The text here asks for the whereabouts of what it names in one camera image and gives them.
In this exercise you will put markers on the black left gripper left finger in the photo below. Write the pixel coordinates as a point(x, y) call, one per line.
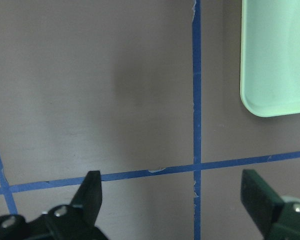
point(73, 221)

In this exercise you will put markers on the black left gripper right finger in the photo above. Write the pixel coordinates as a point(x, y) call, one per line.
point(276, 217)

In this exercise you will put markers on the light green plastic tray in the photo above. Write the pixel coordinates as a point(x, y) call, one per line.
point(270, 57)

